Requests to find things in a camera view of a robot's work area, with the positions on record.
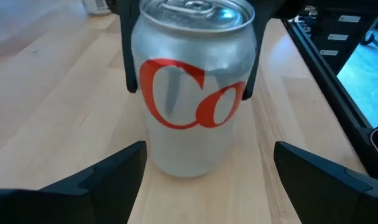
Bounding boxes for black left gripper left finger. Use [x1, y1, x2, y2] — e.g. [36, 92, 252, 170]
[0, 141, 147, 224]

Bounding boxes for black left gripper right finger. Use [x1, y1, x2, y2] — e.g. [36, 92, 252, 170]
[274, 141, 378, 224]

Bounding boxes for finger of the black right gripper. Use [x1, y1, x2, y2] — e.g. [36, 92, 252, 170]
[106, 0, 141, 94]
[242, 0, 305, 100]

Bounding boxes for black case with white labels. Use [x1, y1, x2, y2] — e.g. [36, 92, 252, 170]
[296, 7, 378, 75]

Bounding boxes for black aluminium table frame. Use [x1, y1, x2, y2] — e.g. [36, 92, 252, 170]
[282, 18, 378, 184]

